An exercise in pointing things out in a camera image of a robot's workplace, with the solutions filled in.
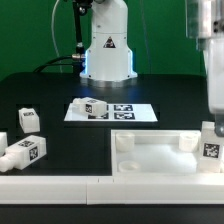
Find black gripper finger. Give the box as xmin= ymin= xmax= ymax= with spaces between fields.
xmin=215 ymin=122 xmax=224 ymax=137

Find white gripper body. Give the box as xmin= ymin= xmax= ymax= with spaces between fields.
xmin=206 ymin=39 xmax=224 ymax=123

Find white square table top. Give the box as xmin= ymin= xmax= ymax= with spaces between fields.
xmin=110 ymin=129 xmax=224 ymax=177

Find white front fence bar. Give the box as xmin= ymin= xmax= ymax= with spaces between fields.
xmin=0 ymin=174 xmax=224 ymax=205

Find white marker sheet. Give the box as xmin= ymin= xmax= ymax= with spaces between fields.
xmin=64 ymin=103 xmax=157 ymax=122

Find white part at left edge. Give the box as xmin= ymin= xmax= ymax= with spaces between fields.
xmin=0 ymin=132 xmax=8 ymax=156

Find black cables behind table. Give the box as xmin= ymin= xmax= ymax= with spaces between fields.
xmin=33 ymin=53 xmax=86 ymax=74

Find black camera pole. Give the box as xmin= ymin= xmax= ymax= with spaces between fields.
xmin=71 ymin=0 xmax=93 ymax=74

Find white thin cable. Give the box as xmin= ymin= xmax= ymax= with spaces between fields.
xmin=50 ymin=0 xmax=64 ymax=73

